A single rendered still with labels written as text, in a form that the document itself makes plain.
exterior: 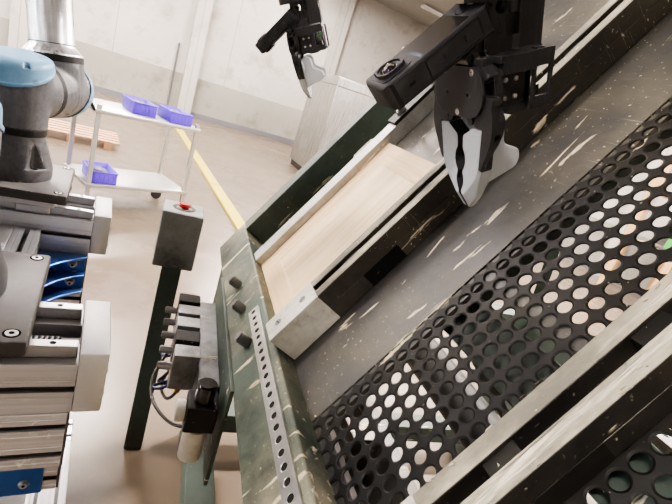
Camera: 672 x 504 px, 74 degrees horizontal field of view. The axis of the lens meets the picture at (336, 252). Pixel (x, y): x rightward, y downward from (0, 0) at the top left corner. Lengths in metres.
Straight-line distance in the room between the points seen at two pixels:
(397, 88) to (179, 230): 1.10
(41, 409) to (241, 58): 11.32
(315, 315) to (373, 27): 12.34
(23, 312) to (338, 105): 7.42
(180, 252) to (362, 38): 11.71
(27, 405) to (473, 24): 0.64
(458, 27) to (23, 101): 0.83
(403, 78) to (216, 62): 11.32
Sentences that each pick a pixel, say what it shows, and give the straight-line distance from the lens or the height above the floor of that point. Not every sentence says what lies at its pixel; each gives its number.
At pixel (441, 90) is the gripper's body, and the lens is 0.48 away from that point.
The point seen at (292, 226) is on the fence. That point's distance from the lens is 1.25.
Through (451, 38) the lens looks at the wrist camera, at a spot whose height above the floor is 1.44.
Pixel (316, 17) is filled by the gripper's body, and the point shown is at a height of 1.52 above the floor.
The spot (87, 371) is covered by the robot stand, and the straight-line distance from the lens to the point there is 0.66.
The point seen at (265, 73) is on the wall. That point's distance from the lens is 11.97.
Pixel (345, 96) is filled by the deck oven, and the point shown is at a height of 1.50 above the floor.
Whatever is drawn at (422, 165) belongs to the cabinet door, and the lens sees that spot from 1.05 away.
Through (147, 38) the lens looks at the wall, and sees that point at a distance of 11.51.
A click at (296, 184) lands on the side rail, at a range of 1.47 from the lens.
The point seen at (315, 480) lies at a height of 0.90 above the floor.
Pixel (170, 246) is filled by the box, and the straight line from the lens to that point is 1.44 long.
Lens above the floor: 1.36
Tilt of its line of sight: 17 degrees down
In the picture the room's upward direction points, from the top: 19 degrees clockwise
